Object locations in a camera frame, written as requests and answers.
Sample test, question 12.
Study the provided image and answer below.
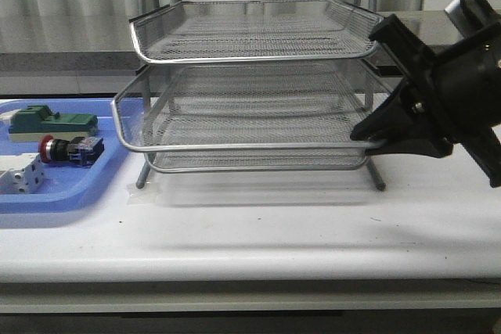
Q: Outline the silver top mesh tray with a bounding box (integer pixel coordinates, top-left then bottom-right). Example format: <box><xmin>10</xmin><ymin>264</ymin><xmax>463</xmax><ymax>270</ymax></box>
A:
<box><xmin>129</xmin><ymin>0</ymin><xmax>383</xmax><ymax>65</ymax></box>

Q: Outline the white terminal block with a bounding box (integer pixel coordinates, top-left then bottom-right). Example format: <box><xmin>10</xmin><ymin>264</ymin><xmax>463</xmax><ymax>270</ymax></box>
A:
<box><xmin>1</xmin><ymin>153</ymin><xmax>45</xmax><ymax>194</ymax></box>

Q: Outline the clear tape patch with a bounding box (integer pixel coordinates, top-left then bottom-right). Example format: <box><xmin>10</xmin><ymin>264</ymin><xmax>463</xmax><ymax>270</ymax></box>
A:
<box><xmin>126</xmin><ymin>181</ymin><xmax>161</xmax><ymax>205</ymax></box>

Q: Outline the green electrical component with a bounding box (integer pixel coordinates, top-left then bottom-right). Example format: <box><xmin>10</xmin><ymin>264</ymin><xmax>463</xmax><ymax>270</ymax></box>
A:
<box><xmin>8</xmin><ymin>105</ymin><xmax>99</xmax><ymax>142</ymax></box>

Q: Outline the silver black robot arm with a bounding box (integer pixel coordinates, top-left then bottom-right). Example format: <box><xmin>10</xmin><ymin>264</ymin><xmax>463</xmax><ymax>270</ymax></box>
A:
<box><xmin>350</xmin><ymin>0</ymin><xmax>500</xmax><ymax>188</ymax></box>

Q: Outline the red emergency stop button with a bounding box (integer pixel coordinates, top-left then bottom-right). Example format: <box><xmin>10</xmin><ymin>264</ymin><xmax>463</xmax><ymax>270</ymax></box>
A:
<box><xmin>38</xmin><ymin>135</ymin><xmax>105</xmax><ymax>167</ymax></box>

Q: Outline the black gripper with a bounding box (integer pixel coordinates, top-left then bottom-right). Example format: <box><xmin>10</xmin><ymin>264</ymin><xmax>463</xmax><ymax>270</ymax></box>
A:
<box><xmin>350</xmin><ymin>15</ymin><xmax>500</xmax><ymax>188</ymax></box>

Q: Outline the blue plastic tray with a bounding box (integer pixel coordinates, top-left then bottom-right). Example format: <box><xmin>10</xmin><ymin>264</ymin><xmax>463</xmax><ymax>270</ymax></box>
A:
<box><xmin>1</xmin><ymin>98</ymin><xmax>128</xmax><ymax>214</ymax></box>

